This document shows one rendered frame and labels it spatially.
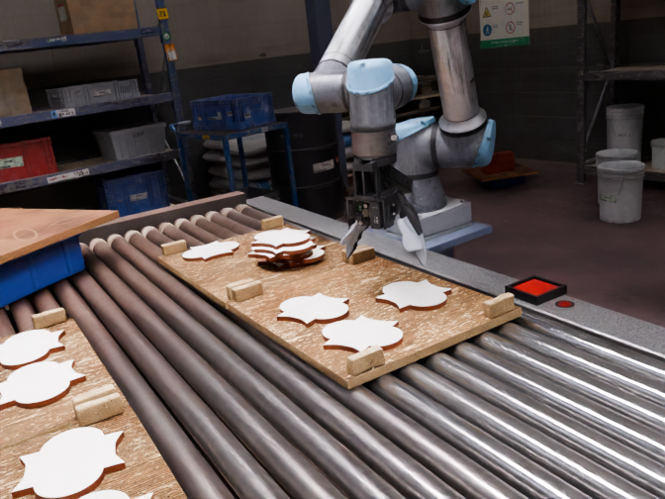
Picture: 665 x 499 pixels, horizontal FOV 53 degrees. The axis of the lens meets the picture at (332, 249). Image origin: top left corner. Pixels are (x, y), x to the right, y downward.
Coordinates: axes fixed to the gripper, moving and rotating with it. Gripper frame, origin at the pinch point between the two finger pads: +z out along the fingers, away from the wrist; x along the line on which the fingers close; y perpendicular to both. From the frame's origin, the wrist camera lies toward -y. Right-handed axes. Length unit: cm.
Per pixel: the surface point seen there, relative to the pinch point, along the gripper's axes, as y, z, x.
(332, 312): 12.9, 5.1, -4.8
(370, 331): 17.9, 4.7, 4.9
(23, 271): 17, 5, -80
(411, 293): 1.8, 5.0, 5.2
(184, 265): -4, 8, -53
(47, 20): -285, -55, -422
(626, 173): -358, 72, 4
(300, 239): -10.2, 1.4, -24.8
